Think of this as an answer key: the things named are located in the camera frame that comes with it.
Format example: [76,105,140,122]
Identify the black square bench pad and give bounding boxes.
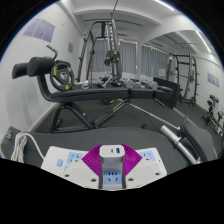
[0,125,23,158]

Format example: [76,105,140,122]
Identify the long ceiling light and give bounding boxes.
[194,29,213,54]
[153,0,176,12]

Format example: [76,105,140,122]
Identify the white power strip cable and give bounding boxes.
[9,132,46,164]

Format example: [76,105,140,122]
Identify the small metal ring clip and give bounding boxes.
[3,129,13,140]

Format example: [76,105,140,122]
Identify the grey window curtain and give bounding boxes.
[140,44,169,78]
[91,40,137,74]

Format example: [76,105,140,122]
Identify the black rounded seat pad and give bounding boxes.
[181,124,218,164]

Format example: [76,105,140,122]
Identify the black padded bench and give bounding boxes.
[24,126,191,168]

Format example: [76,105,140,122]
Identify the chrome dumbbell group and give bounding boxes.
[124,78,159,91]

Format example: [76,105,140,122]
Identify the black yellow weight plate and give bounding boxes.
[49,59,75,92]
[104,49,121,66]

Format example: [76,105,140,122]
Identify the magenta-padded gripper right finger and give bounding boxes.
[121,143,168,190]

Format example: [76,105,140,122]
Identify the black dumbbell stand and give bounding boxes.
[202,94,224,134]

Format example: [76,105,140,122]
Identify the purple wall poster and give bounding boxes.
[207,73,220,88]
[22,17,56,43]

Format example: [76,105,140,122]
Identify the small white charger block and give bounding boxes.
[98,144,126,172]

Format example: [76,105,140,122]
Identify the black weight bench with rollers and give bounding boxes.
[11,44,181,133]

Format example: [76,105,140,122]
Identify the white power strip blue sockets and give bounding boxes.
[40,145,168,190]

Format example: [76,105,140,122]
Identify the black upright panel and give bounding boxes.
[153,77,181,109]

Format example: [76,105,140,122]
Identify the chrome barbell bar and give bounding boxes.
[159,124,203,165]

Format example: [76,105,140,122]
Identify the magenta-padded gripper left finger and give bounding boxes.
[63,143,103,190]

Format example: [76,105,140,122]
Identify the black power rack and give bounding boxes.
[166,53,200,108]
[76,19,124,88]

